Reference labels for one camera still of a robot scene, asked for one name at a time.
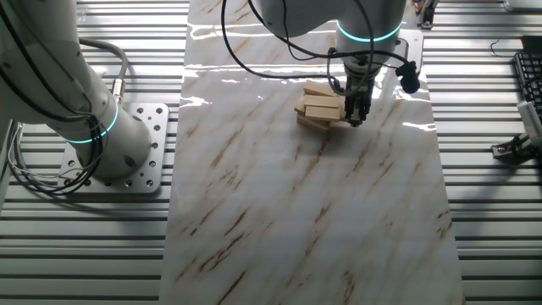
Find marble pattern table mat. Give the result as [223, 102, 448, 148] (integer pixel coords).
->
[158, 0, 467, 305]

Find thin white cable bundle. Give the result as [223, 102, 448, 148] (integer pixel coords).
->
[4, 125, 81, 184]

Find black exterior camera cable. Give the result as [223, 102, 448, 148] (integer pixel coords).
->
[510, 133, 539, 160]

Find light grey device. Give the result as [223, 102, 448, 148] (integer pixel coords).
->
[503, 0, 542, 13]

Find stacked wooden Jenga blocks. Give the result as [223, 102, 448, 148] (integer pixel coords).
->
[293, 96, 346, 134]

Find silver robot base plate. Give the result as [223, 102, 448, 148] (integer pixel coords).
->
[57, 103, 169, 195]

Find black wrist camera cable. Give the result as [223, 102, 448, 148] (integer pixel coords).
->
[247, 0, 412, 69]

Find black box device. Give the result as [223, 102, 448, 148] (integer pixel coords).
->
[520, 35, 542, 54]

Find black keyboard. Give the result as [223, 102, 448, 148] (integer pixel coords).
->
[513, 50, 542, 118]

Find black clamp stand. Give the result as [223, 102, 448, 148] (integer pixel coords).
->
[416, 0, 440, 31]

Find thin black wire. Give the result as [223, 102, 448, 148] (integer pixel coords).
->
[489, 40, 516, 58]

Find thick grey base cable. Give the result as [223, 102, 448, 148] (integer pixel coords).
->
[78, 36, 130, 105]

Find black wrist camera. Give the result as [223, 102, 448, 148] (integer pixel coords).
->
[395, 61, 422, 95]

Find metal camera mount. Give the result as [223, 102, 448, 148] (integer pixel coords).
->
[490, 134, 537, 161]

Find long black gripper cable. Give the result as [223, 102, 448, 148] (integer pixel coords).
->
[220, 0, 347, 93]

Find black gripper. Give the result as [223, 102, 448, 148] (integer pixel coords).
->
[343, 79, 375, 128]

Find black base cable bundle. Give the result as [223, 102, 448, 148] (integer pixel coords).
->
[0, 8, 106, 197]

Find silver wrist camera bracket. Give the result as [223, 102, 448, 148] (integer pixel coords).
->
[396, 29, 425, 69]

